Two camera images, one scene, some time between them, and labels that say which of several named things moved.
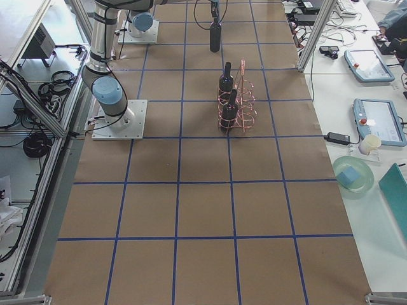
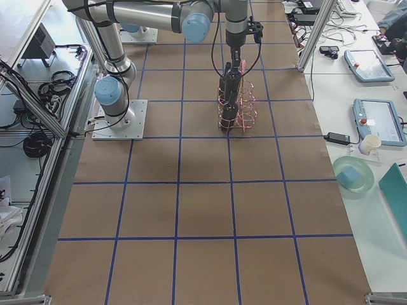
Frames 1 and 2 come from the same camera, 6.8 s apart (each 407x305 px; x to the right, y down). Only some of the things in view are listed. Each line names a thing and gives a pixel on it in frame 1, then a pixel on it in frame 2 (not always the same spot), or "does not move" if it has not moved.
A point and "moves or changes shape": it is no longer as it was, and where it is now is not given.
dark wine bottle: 215,35 moves or changes shape
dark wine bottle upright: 226,85 does not move
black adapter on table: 338,138 does not move
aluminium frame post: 327,6 does not move
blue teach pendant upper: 367,66 does not move
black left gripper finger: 214,9 → 236,56
